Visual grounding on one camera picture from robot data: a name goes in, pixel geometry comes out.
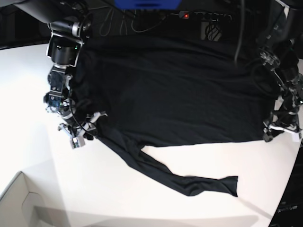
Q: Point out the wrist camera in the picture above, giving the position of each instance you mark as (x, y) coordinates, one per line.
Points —
(297, 137)
(77, 142)

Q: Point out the blue plastic bin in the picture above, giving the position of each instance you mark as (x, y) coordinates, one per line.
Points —
(147, 4)

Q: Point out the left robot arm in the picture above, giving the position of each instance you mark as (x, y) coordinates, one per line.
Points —
(277, 56)

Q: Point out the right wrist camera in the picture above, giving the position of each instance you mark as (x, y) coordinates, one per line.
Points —
(77, 142)

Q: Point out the white cardboard box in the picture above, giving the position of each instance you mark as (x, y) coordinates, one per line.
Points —
(16, 207)

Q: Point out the dark navy t-shirt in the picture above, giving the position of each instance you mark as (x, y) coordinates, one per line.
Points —
(164, 92)

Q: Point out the black power strip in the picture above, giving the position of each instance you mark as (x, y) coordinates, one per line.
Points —
(208, 16)

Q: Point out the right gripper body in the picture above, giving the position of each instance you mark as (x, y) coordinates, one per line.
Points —
(76, 128)

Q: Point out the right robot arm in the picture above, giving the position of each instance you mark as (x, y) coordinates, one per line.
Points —
(69, 22)

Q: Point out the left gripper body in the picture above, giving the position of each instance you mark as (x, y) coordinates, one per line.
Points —
(285, 121)

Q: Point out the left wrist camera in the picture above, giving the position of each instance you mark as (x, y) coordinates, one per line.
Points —
(297, 137)

